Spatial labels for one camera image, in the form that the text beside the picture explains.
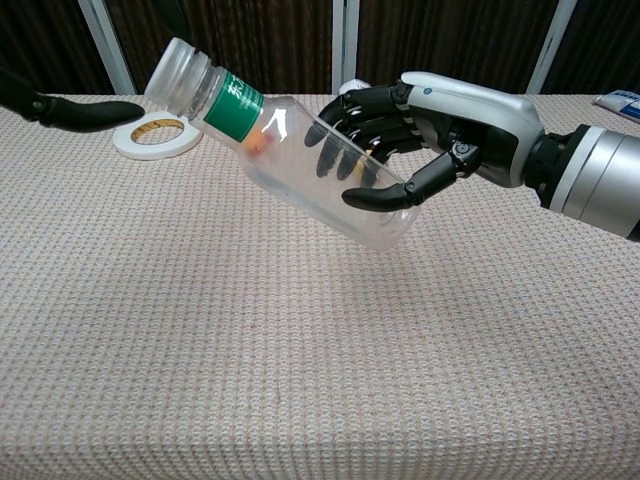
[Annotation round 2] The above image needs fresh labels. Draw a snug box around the white tape roll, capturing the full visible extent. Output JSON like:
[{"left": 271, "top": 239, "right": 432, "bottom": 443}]
[{"left": 112, "top": 112, "right": 204, "bottom": 161}]

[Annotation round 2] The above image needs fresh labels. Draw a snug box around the translucent white bottle cap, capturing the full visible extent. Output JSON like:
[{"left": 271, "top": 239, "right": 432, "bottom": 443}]
[{"left": 143, "top": 37, "right": 209, "bottom": 121}]

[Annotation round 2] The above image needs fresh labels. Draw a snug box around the beige woven tablecloth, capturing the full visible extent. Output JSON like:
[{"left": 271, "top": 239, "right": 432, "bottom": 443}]
[{"left": 0, "top": 93, "right": 640, "bottom": 480}]

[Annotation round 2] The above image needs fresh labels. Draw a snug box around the white bottle with yellow cap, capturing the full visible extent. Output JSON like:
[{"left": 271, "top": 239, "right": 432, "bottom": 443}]
[{"left": 337, "top": 78, "right": 374, "bottom": 99}]

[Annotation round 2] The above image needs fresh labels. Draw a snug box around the transparent bottle with green label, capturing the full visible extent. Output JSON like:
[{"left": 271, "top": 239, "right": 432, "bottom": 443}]
[{"left": 143, "top": 37, "right": 422, "bottom": 251}]

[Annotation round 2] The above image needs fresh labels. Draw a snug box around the dark brown screen panel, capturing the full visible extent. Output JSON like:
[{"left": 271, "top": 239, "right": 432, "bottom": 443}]
[
  {"left": 357, "top": 0, "right": 559, "bottom": 95},
  {"left": 542, "top": 0, "right": 640, "bottom": 95},
  {"left": 104, "top": 0, "right": 334, "bottom": 96},
  {"left": 0, "top": 0, "right": 116, "bottom": 106}
]

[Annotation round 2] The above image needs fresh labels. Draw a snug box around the blue and white toothpaste tube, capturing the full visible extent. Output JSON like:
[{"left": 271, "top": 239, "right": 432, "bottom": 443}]
[{"left": 592, "top": 89, "right": 640, "bottom": 125}]

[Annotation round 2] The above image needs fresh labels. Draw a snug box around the white screen frame post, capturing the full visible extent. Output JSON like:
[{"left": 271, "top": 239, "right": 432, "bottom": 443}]
[
  {"left": 525, "top": 0, "right": 579, "bottom": 95},
  {"left": 77, "top": 0, "right": 137, "bottom": 96},
  {"left": 330, "top": 0, "right": 361, "bottom": 96}
]

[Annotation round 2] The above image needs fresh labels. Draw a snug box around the yellow rubber chicken toy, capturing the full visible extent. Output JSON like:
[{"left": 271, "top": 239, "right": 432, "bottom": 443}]
[{"left": 244, "top": 129, "right": 276, "bottom": 157}]

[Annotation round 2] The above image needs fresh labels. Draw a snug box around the right silver and black robot hand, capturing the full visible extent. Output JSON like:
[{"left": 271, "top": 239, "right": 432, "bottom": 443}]
[{"left": 304, "top": 70, "right": 546, "bottom": 211}]

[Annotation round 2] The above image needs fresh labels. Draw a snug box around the left silver and black robot hand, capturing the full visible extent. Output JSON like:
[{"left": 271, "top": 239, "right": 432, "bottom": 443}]
[{"left": 0, "top": 63, "right": 146, "bottom": 134}]

